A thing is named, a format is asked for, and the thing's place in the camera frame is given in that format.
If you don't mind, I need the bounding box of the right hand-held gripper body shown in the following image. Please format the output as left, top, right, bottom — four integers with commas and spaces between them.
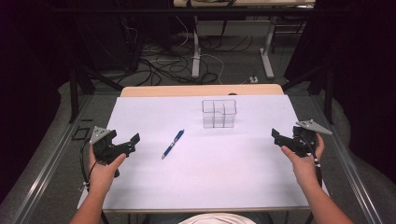
277, 119, 333, 158

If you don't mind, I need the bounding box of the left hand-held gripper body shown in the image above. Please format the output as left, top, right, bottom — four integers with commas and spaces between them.
89, 125, 136, 166

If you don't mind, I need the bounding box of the blue pen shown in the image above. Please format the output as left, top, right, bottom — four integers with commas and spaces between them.
161, 129, 186, 161

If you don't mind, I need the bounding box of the clear plastic organizer box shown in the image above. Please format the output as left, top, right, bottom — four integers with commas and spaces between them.
201, 99, 238, 130

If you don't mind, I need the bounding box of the person's right hand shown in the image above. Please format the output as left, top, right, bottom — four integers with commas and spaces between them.
280, 133, 326, 190

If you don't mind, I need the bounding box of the person's left hand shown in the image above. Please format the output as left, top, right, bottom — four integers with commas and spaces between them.
88, 145, 127, 193

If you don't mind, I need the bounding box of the white table mat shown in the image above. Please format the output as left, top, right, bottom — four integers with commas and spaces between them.
78, 94, 330, 213

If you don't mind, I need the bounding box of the person's white shirt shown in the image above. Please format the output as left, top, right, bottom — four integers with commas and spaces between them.
177, 212, 258, 224

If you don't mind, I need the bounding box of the white-legged background desk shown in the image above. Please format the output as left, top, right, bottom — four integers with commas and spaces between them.
173, 0, 317, 80

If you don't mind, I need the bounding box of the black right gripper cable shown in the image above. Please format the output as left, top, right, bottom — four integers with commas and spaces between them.
299, 130, 323, 189

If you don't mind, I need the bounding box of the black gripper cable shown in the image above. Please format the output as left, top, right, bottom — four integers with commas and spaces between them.
78, 137, 98, 192
299, 130, 323, 189

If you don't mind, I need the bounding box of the black square floor bracket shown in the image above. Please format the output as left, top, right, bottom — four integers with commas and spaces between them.
71, 126, 91, 142

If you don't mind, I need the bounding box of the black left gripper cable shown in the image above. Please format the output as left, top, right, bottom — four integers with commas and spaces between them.
78, 137, 98, 192

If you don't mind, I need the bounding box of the aluminium floor rail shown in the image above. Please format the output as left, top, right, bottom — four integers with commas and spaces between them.
311, 94, 386, 224
8, 94, 94, 224

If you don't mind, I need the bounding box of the tangle of floor cables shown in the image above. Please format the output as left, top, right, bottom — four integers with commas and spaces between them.
118, 18, 254, 87

